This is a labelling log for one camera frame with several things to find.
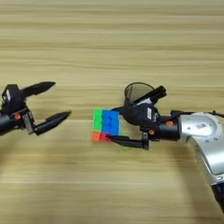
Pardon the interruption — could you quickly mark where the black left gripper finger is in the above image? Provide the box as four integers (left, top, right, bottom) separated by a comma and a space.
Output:
21, 81, 56, 99
33, 110, 72, 137

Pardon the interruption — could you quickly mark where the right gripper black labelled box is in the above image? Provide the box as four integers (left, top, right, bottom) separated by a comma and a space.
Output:
121, 103, 161, 127

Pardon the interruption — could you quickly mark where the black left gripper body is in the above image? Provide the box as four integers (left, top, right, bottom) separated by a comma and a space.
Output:
0, 108, 37, 137

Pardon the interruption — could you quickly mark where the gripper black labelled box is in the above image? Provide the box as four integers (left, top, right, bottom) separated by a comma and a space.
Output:
1, 84, 27, 116
121, 103, 161, 127

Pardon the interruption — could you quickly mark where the black mesh pen cup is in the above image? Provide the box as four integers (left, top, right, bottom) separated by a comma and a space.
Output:
123, 81, 156, 109

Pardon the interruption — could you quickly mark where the black marker with white label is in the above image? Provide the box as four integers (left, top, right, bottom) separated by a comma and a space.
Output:
133, 85, 168, 107

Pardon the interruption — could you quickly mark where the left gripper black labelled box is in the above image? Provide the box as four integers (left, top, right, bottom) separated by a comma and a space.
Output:
1, 84, 27, 116

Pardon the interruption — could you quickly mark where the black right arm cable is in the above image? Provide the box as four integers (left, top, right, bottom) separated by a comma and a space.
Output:
170, 109, 224, 119

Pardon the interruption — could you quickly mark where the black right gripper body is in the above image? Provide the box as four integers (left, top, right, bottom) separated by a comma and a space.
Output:
139, 115, 180, 151

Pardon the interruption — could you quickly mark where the multicolour puzzle cube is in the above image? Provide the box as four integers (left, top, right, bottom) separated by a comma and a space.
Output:
91, 108, 121, 144

